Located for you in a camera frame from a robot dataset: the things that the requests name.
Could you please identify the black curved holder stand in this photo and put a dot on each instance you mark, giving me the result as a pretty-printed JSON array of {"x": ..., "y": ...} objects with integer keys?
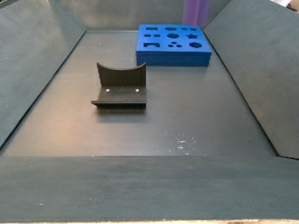
[{"x": 121, "y": 87}]

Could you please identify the purple star-shaped prism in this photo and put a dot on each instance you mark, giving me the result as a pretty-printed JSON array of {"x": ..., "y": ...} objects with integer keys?
[{"x": 195, "y": 13}]

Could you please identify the blue foam shape board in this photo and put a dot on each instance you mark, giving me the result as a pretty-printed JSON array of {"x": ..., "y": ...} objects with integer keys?
[{"x": 171, "y": 45}]

